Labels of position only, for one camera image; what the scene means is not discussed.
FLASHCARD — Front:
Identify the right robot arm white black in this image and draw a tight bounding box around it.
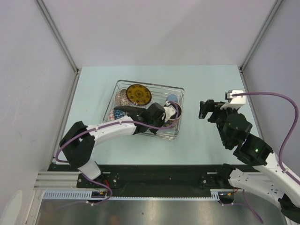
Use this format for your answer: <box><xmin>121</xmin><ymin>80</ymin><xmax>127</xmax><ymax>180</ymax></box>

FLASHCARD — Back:
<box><xmin>199</xmin><ymin>100</ymin><xmax>300</xmax><ymax>223</ymax></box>

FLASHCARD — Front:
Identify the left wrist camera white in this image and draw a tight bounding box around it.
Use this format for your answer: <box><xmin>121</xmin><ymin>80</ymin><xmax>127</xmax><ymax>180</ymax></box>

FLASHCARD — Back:
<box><xmin>163</xmin><ymin>101</ymin><xmax>177</xmax><ymax>123</ymax></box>

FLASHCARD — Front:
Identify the left aluminium frame post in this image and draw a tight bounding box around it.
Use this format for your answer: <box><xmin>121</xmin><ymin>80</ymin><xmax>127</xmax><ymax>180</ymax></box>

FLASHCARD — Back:
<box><xmin>34</xmin><ymin>0</ymin><xmax>79</xmax><ymax>74</ymax></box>

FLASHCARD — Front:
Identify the red black mug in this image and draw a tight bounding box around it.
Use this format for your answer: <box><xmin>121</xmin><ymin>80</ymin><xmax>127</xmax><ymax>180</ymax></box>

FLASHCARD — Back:
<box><xmin>163</xmin><ymin>103</ymin><xmax>182</xmax><ymax>128</ymax></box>

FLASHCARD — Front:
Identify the aluminium front rail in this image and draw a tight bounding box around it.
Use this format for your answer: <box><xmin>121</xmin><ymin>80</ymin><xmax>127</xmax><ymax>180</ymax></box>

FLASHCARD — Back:
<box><xmin>34</xmin><ymin>172</ymin><xmax>79</xmax><ymax>190</ymax></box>

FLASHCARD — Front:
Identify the light blue cup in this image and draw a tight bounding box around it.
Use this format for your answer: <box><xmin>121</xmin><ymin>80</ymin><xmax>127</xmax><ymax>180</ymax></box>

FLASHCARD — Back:
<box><xmin>166</xmin><ymin>94</ymin><xmax>178</xmax><ymax>103</ymax></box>

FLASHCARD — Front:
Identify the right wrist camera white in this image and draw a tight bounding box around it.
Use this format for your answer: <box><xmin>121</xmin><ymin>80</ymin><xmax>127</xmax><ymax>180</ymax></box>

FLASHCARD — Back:
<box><xmin>220</xmin><ymin>90</ymin><xmax>246</xmax><ymax>109</ymax></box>

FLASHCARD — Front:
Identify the blue patterned bowl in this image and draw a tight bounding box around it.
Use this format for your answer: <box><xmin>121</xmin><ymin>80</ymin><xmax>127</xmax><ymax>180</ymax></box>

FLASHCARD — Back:
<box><xmin>107</xmin><ymin>109</ymin><xmax>125</xmax><ymax>121</ymax></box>

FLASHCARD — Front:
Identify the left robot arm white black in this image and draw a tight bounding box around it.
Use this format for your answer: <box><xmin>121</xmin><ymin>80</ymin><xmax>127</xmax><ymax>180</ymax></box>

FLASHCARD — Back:
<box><xmin>56</xmin><ymin>102</ymin><xmax>176</xmax><ymax>188</ymax></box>

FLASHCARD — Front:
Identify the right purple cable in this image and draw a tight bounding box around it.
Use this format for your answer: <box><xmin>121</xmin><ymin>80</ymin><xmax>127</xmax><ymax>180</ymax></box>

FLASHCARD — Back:
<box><xmin>233</xmin><ymin>91</ymin><xmax>300</xmax><ymax>186</ymax></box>

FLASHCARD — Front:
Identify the red brown patterned bowl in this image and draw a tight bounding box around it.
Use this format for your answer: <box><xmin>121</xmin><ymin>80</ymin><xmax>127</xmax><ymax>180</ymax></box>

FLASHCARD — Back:
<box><xmin>114</xmin><ymin>89</ymin><xmax>131</xmax><ymax>106</ymax></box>

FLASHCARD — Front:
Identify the black floral square plate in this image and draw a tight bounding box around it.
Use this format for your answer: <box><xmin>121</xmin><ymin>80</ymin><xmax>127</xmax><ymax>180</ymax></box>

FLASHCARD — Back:
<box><xmin>114</xmin><ymin>105</ymin><xmax>146</xmax><ymax>115</ymax></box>

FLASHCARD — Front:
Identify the right aluminium frame post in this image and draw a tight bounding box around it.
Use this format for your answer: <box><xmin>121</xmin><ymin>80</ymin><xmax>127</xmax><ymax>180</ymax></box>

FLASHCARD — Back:
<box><xmin>239</xmin><ymin>0</ymin><xmax>285</xmax><ymax>73</ymax></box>

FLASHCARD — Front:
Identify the yellow round plate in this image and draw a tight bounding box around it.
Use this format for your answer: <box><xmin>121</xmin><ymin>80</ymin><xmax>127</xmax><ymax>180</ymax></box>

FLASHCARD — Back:
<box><xmin>126</xmin><ymin>84</ymin><xmax>152</xmax><ymax>106</ymax></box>

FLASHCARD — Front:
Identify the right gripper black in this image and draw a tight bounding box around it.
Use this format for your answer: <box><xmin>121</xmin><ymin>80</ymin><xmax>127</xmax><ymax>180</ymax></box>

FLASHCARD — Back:
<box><xmin>198</xmin><ymin>99</ymin><xmax>238</xmax><ymax>146</ymax></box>

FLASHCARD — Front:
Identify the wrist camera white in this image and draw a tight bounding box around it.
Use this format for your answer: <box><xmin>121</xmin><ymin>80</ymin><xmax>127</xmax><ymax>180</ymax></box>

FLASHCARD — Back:
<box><xmin>220</xmin><ymin>90</ymin><xmax>246</xmax><ymax>109</ymax></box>
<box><xmin>163</xmin><ymin>101</ymin><xmax>177</xmax><ymax>123</ymax></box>

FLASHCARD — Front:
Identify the white slotted cable duct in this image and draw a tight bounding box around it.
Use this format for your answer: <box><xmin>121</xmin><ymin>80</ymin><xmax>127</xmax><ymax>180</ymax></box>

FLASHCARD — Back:
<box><xmin>42</xmin><ymin>189</ymin><xmax>222</xmax><ymax>202</ymax></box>

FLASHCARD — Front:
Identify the aluminium frame post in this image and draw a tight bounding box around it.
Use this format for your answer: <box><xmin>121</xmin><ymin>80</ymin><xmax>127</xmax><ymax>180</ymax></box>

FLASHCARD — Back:
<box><xmin>34</xmin><ymin>0</ymin><xmax>79</xmax><ymax>74</ymax></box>
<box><xmin>239</xmin><ymin>0</ymin><xmax>285</xmax><ymax>73</ymax></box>

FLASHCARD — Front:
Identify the wire metal dish rack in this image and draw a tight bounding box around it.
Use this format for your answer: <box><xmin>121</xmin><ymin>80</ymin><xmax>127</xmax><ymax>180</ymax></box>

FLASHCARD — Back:
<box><xmin>102</xmin><ymin>80</ymin><xmax>184</xmax><ymax>140</ymax></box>

